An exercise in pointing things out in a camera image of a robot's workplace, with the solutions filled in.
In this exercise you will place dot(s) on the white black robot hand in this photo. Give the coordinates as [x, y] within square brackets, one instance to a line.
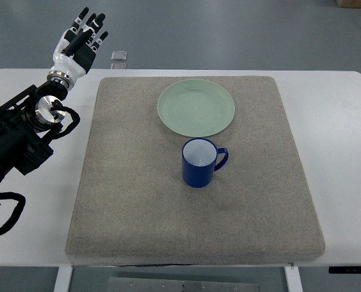
[76, 50]

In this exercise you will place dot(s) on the blue mug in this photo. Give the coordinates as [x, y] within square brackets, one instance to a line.
[200, 159]

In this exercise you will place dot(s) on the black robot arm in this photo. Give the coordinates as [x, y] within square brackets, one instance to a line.
[29, 122]

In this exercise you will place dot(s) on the lower floor socket plate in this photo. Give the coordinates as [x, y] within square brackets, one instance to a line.
[118, 66]

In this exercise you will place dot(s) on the floor socket plate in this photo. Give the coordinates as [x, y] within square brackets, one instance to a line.
[119, 56]
[118, 66]

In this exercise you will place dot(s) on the upper floor socket plate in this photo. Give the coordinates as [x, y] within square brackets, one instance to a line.
[119, 56]

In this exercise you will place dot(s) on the light green plate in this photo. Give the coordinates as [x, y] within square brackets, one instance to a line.
[196, 108]

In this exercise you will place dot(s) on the beige fabric mat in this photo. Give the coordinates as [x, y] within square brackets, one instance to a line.
[133, 207]

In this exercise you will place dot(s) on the left white table leg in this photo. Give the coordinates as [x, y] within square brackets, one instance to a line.
[63, 279]

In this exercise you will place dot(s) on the white table leg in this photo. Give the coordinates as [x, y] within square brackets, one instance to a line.
[63, 279]
[293, 279]

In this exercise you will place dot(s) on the brown cardboard box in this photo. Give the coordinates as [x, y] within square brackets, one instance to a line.
[351, 4]

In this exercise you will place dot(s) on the right white table leg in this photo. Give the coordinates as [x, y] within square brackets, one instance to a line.
[293, 279]

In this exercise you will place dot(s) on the black desk control panel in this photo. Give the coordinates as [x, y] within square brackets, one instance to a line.
[344, 270]

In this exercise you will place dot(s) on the grey metal base plate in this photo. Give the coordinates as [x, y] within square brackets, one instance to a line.
[139, 284]

